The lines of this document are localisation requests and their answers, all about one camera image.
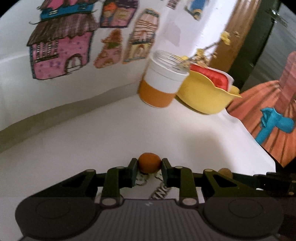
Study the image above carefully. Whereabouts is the small orange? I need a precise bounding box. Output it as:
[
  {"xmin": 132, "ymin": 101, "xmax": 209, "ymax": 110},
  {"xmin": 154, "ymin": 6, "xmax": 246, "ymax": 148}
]
[{"xmin": 138, "ymin": 153, "xmax": 161, "ymax": 174}]

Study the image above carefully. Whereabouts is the white printed table mat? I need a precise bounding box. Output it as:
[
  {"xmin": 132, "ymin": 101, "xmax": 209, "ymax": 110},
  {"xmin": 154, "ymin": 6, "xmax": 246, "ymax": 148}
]
[{"xmin": 1, "ymin": 96, "xmax": 275, "ymax": 199}]

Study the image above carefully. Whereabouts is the brown kiwi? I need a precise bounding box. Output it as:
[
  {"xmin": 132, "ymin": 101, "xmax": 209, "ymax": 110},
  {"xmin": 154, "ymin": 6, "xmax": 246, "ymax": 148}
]
[{"xmin": 218, "ymin": 168, "xmax": 233, "ymax": 179}]

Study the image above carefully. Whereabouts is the girl in orange dress poster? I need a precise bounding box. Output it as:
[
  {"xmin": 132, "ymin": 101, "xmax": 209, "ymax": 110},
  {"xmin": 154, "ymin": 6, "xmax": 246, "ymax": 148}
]
[{"xmin": 226, "ymin": 52, "xmax": 295, "ymax": 167}]

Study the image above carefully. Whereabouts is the yellow plastic bowl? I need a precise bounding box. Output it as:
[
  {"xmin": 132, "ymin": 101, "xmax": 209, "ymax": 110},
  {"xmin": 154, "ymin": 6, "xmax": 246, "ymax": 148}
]
[{"xmin": 177, "ymin": 69, "xmax": 242, "ymax": 114}]

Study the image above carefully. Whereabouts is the red packet in bowl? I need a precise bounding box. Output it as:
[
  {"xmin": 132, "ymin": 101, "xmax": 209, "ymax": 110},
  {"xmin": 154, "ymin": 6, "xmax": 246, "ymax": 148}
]
[{"xmin": 190, "ymin": 64, "xmax": 234, "ymax": 91}]

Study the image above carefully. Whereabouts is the white and orange cup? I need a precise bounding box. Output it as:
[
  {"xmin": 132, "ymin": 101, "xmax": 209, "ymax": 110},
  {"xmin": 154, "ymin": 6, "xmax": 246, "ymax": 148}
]
[{"xmin": 138, "ymin": 50, "xmax": 189, "ymax": 108}]

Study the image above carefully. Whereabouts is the yellow flower twig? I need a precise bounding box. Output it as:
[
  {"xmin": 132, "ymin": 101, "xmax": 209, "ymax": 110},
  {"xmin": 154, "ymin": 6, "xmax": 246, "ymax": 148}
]
[{"xmin": 180, "ymin": 31, "xmax": 240, "ymax": 68}]

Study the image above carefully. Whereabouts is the colourful houses drawing poster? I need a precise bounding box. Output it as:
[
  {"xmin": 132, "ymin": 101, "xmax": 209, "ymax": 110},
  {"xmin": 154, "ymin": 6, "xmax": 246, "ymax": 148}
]
[{"xmin": 1, "ymin": 1, "xmax": 236, "ymax": 130}]

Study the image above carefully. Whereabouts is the brown wooden door frame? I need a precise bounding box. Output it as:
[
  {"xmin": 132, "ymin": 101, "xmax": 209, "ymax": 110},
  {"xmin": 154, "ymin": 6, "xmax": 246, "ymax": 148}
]
[{"xmin": 209, "ymin": 0, "xmax": 261, "ymax": 72}]

